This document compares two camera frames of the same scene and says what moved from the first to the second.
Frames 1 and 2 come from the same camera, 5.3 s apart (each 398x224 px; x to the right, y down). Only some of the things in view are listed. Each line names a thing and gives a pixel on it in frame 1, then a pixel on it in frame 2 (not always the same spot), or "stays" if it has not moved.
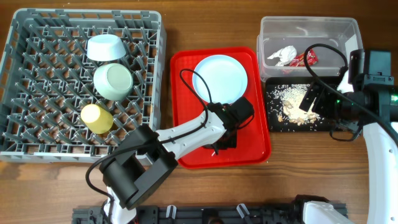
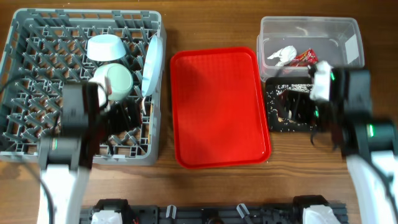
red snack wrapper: [311, 59] stays
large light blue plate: [226, 76] to [153, 66]
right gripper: [322, 106] to [298, 113]
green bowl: [112, 81] stays
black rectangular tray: [283, 98] stays
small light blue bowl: [105, 47] stays
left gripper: [232, 144] to [125, 120]
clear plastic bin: [306, 47] stays
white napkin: [285, 55] stays
